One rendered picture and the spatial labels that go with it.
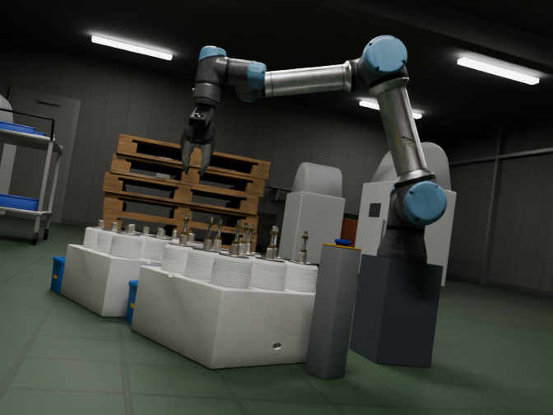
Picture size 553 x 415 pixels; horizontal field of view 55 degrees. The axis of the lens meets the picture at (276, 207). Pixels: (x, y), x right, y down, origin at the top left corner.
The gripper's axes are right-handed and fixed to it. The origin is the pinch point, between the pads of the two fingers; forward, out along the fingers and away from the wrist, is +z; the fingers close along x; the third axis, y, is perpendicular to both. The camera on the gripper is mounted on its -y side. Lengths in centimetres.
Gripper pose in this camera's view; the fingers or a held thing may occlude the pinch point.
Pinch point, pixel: (193, 170)
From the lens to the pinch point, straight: 150.7
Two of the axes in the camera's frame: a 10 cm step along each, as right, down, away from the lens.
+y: -0.1, 0.5, 10.0
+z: -1.4, 9.9, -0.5
